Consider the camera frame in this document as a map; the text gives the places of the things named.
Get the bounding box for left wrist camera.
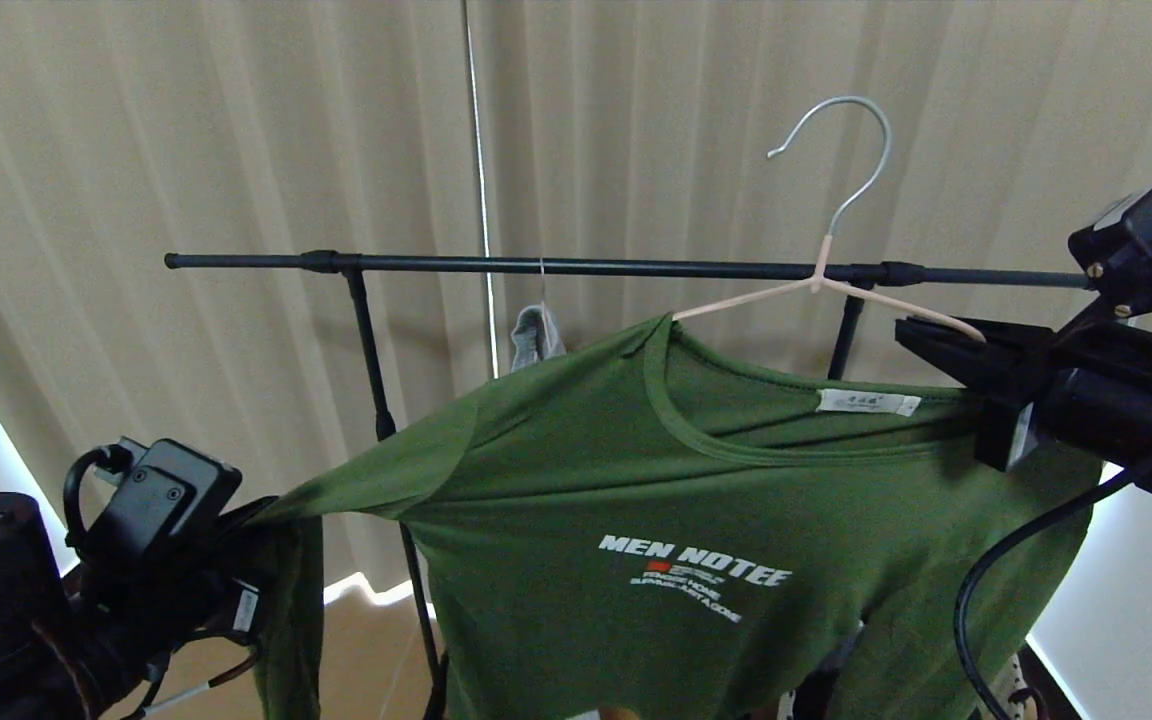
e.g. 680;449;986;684
84;437;245;573

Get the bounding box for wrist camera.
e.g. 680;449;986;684
1067;179;1152;321
84;437;245;573

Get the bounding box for white laundry basket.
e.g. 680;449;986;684
994;648;1049;720

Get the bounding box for black clothes rack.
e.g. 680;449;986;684
163;249;1099;720

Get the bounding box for beige curtain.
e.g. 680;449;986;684
0;0;1152;611

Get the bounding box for pale grey shorts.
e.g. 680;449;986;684
509;304;571;374

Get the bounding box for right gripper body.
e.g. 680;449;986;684
972;318;1152;473

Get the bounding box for green garment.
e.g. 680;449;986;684
253;312;1107;720

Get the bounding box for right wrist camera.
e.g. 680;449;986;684
1067;179;1152;321

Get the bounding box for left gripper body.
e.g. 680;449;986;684
76;498;282;661

